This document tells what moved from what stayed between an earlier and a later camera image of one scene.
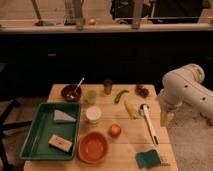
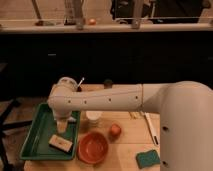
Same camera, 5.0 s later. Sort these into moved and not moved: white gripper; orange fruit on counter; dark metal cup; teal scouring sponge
Moved: white gripper
Not moved: orange fruit on counter; teal scouring sponge; dark metal cup
